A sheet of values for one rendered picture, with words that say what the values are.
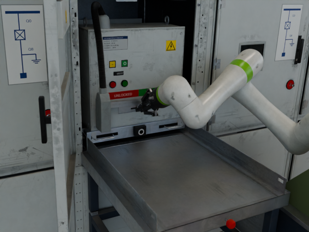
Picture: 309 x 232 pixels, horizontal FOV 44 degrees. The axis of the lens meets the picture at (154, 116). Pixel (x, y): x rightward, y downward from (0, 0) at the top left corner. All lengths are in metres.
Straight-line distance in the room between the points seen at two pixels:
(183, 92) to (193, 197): 0.39
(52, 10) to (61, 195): 0.53
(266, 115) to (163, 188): 0.65
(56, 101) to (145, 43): 0.85
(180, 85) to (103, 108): 0.40
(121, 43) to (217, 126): 0.72
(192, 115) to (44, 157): 0.68
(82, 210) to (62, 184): 0.80
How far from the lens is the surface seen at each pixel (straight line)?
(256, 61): 1.77
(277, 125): 1.89
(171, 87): 1.47
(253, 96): 1.88
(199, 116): 1.48
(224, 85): 1.62
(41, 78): 1.64
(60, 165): 1.14
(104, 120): 1.72
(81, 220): 1.99
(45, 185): 1.82
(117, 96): 1.83
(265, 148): 2.43
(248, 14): 2.08
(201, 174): 1.63
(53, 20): 1.03
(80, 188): 1.90
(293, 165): 2.68
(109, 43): 1.76
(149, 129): 1.95
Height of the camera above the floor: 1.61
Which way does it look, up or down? 20 degrees down
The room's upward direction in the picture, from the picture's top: 2 degrees clockwise
